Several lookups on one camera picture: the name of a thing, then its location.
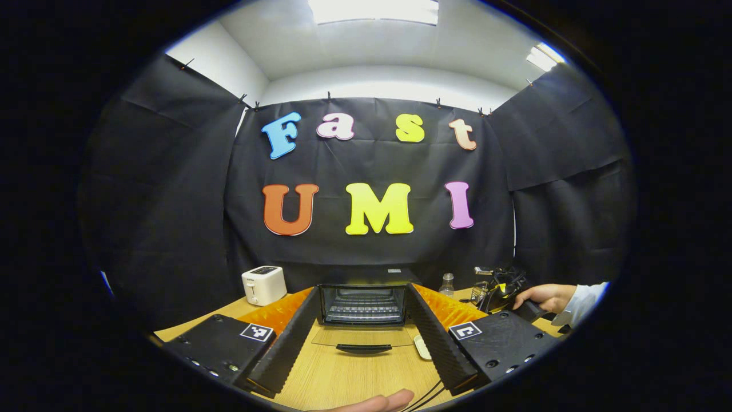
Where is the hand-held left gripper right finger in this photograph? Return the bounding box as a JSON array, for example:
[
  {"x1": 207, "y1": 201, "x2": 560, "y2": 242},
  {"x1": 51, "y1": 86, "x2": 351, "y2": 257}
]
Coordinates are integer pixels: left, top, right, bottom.
[{"x1": 407, "y1": 283, "x2": 558, "y2": 395}]

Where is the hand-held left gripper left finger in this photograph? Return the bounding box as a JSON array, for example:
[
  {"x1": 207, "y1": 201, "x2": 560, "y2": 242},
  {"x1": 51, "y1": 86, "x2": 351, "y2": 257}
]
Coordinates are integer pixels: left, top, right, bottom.
[{"x1": 163, "y1": 286, "x2": 321, "y2": 399}]

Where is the black cable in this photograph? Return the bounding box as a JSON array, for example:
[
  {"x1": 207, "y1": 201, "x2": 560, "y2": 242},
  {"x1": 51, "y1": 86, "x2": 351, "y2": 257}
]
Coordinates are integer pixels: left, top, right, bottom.
[{"x1": 400, "y1": 379, "x2": 447, "y2": 412}]

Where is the black backdrop cloth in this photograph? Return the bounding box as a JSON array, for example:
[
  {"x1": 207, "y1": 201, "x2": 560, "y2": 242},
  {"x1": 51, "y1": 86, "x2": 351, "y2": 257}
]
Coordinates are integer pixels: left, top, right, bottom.
[{"x1": 80, "y1": 54, "x2": 638, "y2": 332}]

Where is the black electric oven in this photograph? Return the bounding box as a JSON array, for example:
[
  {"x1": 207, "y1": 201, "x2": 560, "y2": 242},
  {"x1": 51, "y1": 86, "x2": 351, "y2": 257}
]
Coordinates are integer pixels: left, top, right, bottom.
[{"x1": 312, "y1": 268, "x2": 422, "y2": 356}]

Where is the white toaster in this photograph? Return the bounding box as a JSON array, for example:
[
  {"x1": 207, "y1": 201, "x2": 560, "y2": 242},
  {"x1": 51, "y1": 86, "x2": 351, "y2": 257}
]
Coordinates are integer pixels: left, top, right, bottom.
[{"x1": 241, "y1": 266, "x2": 288, "y2": 307}]

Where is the large ceiling light panel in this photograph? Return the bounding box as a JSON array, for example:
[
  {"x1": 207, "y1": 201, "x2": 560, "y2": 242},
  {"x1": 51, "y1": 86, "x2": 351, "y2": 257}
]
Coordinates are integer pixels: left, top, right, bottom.
[{"x1": 309, "y1": 0, "x2": 440, "y2": 26}]

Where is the small ceiling light panel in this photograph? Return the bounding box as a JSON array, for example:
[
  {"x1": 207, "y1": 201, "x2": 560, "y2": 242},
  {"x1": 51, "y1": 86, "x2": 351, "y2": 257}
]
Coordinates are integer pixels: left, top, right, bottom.
[{"x1": 526, "y1": 43, "x2": 567, "y2": 72}]

